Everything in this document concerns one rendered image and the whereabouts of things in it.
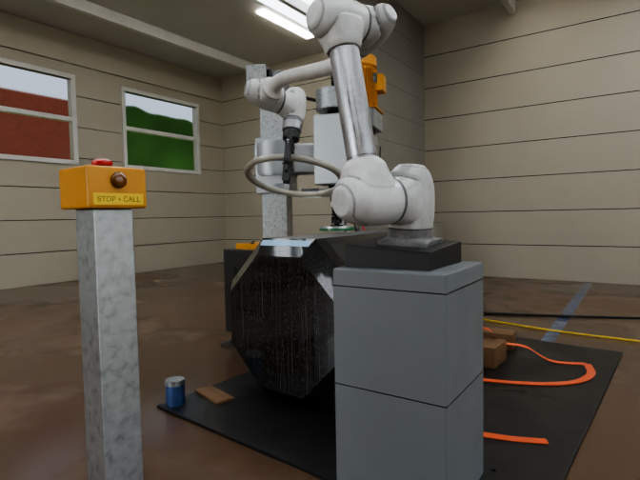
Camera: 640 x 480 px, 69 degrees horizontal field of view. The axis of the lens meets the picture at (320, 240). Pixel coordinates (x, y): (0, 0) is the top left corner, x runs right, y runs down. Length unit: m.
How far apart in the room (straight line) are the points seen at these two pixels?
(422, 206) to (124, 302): 0.98
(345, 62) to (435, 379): 1.03
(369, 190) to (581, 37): 6.44
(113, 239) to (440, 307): 0.92
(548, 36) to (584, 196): 2.29
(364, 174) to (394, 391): 0.69
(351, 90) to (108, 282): 0.95
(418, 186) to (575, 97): 6.01
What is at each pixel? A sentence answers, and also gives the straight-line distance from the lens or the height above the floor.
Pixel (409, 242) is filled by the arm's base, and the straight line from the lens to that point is 1.58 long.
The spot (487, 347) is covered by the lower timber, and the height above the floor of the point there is 0.14.
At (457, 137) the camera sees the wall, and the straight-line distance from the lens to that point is 7.74.
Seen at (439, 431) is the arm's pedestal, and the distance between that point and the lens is 1.56.
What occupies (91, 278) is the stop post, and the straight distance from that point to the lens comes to 1.00.
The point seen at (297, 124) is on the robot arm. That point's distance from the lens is 2.09.
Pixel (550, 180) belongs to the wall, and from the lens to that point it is 7.36.
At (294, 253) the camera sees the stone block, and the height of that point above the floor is 0.79.
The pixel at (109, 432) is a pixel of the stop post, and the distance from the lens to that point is 1.06.
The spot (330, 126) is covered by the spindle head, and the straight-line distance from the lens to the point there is 2.84.
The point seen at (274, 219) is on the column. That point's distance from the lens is 3.48.
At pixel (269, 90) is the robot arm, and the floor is 1.50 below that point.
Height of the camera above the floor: 0.98
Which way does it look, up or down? 3 degrees down
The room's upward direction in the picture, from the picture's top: 1 degrees counter-clockwise
